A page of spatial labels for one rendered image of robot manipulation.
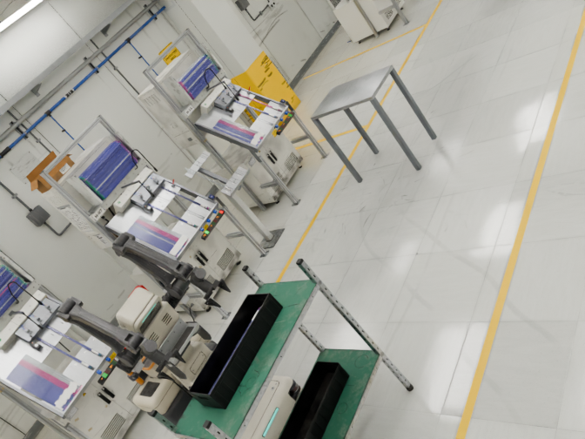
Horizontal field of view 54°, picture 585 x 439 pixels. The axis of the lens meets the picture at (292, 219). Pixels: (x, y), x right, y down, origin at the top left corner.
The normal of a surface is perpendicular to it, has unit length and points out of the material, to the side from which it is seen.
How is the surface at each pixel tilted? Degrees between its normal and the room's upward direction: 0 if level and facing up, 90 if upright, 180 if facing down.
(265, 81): 90
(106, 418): 90
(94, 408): 90
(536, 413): 0
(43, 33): 90
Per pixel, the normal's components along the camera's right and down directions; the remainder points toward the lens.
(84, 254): 0.69, -0.14
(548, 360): -0.59, -0.69
